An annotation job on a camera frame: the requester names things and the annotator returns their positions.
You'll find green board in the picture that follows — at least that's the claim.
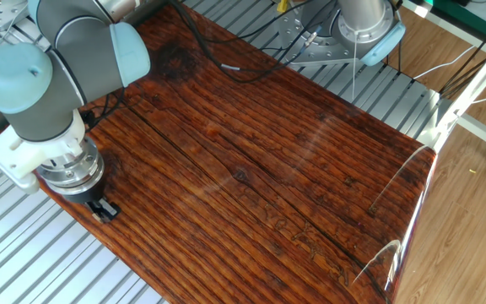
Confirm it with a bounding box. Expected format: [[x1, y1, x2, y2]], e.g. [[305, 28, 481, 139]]
[[422, 0, 486, 43]]

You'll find black cable with grey tag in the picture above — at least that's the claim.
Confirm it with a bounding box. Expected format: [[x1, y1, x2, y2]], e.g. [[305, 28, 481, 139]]
[[169, 0, 325, 84]]

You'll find silver robot mounting plate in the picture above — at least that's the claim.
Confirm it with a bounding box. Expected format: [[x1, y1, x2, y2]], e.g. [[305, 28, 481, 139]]
[[276, 0, 365, 68]]

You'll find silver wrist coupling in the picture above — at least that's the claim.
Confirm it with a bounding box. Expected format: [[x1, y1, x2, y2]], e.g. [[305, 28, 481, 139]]
[[35, 137, 106, 197]]

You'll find white wrist mount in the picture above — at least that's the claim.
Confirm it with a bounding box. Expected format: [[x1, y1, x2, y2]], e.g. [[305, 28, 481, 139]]
[[0, 108, 87, 195]]

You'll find glossy wood-print table mat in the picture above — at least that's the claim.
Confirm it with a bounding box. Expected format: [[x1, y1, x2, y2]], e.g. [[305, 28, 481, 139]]
[[35, 0, 438, 304]]

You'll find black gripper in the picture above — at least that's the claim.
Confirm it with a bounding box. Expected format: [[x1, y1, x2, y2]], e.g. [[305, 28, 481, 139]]
[[62, 180, 122, 223]]

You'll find white cable tie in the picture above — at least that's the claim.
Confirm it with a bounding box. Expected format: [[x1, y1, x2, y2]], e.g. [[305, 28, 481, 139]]
[[350, 30, 360, 101]]

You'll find black cable bundle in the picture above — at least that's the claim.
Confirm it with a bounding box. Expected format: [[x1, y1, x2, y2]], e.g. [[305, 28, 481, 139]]
[[436, 12, 486, 97]]

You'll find white table bar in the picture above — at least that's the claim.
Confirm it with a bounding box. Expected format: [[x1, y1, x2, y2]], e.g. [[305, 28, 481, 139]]
[[401, 0, 486, 64]]

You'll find aluminium frame post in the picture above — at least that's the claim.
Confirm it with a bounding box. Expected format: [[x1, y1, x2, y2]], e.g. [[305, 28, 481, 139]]
[[435, 29, 486, 147]]

